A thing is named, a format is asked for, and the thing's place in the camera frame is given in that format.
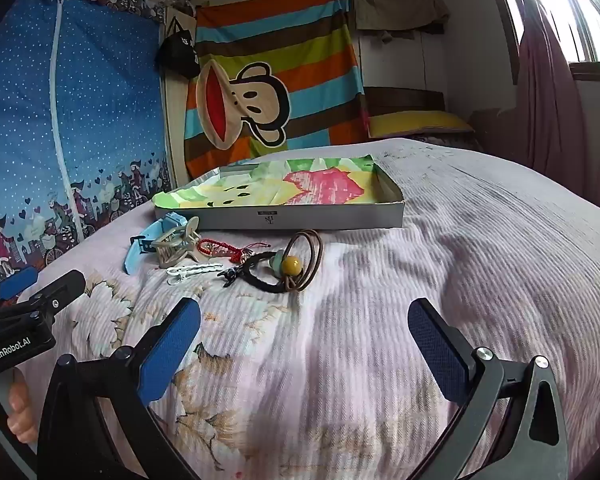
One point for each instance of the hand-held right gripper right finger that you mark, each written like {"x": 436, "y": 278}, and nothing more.
{"x": 437, "y": 350}

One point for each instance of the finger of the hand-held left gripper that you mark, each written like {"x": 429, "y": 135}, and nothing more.
{"x": 17, "y": 280}
{"x": 65, "y": 285}

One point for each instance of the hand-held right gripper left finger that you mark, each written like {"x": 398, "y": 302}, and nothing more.
{"x": 170, "y": 350}

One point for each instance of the light blue watch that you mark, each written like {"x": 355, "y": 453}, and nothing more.
{"x": 135, "y": 255}

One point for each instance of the white hair clip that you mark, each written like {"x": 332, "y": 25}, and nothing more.
{"x": 200, "y": 268}

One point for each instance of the small black metal clip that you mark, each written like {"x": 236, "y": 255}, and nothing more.
{"x": 230, "y": 275}

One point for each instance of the beige hair claw clip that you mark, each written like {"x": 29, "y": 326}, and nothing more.
{"x": 172, "y": 251}

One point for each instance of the grey shallow cardboard box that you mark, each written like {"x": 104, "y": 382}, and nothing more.
{"x": 330, "y": 215}

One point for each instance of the person's left hand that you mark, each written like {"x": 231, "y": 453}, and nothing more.
{"x": 22, "y": 410}

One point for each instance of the pink floral bedspread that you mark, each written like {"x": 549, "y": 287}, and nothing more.
{"x": 380, "y": 270}

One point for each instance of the blue dotted fabric wardrobe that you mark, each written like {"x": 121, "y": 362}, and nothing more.
{"x": 105, "y": 110}

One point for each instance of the colourful printed cloth liner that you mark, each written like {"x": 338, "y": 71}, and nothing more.
{"x": 305, "y": 185}

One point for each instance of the yellow pillow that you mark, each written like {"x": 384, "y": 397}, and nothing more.
{"x": 415, "y": 122}

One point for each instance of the brown wooden headboard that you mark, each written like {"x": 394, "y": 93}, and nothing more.
{"x": 405, "y": 100}

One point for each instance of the black bag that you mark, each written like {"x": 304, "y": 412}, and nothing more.
{"x": 177, "y": 52}

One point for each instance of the pink curtain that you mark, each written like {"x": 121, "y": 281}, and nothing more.
{"x": 545, "y": 110}

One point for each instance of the striped monkey blanket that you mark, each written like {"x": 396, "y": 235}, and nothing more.
{"x": 280, "y": 35}

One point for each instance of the olive cloth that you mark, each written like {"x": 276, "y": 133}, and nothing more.
{"x": 395, "y": 7}

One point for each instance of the window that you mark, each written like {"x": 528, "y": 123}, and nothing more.
{"x": 575, "y": 15}

